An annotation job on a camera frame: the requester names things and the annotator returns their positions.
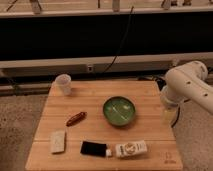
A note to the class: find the white lotion bottle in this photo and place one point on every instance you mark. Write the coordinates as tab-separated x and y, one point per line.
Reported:
131	149

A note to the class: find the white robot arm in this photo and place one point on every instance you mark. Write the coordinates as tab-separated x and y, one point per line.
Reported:
185	82

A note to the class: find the clear plastic cup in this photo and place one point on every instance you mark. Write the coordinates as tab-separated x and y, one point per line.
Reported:
63	81

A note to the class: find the white sponge block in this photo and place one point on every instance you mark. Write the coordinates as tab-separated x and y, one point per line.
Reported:
57	141

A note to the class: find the green ceramic bowl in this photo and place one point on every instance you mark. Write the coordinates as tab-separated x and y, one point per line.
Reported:
119	111

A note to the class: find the brown sausage toy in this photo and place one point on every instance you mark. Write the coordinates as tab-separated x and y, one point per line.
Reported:
76	118

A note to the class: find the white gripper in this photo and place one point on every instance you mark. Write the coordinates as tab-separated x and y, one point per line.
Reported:
169	114

